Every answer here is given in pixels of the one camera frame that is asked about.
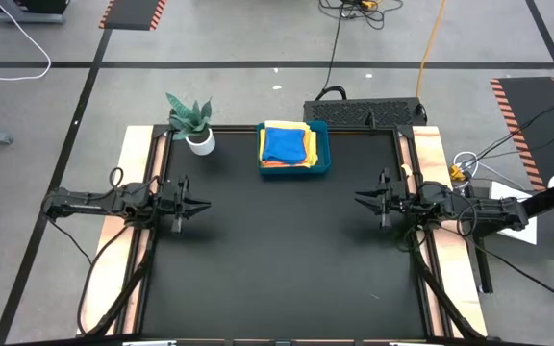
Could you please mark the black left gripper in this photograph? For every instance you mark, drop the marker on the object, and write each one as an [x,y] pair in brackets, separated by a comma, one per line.
[173,204]

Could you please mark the yellow tape tag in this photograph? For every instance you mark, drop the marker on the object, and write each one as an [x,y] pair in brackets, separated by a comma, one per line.
[407,169]

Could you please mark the white paper sheet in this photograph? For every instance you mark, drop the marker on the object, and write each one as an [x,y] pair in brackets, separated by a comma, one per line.
[522,233]

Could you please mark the blue plastic bin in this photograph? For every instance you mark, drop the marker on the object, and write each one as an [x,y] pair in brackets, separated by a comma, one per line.
[323,149]

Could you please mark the blue microfiber towel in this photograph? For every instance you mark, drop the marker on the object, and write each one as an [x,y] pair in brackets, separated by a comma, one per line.
[284,144]

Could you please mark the light wooden board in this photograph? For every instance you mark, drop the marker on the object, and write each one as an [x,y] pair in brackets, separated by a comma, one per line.
[464,293]
[111,274]

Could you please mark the green plant in white pot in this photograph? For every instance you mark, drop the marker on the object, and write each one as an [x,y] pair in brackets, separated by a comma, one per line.
[201,143]

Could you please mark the orange microfiber towel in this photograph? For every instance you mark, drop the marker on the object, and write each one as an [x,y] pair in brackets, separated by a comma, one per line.
[286,124]

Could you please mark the dark side stand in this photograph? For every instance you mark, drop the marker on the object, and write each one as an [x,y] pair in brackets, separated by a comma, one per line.
[551,240]

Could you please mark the black metal table frame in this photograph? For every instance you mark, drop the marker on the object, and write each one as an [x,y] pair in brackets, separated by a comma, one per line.
[158,129]

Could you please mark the black perforated computer case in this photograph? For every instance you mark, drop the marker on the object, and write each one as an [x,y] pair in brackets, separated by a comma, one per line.
[354,113]

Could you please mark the black hazard-striped floor mat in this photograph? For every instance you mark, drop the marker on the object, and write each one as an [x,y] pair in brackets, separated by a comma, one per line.
[133,12]
[541,110]

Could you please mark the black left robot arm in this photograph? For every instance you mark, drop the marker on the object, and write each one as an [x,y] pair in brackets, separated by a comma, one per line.
[94,203]

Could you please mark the yellow microfiber towel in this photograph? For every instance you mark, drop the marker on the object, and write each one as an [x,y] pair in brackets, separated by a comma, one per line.
[313,149]

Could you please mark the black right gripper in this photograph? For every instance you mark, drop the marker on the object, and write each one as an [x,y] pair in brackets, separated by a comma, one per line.
[395,199]

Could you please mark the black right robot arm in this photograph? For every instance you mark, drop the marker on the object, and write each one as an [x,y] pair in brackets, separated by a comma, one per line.
[474,206]

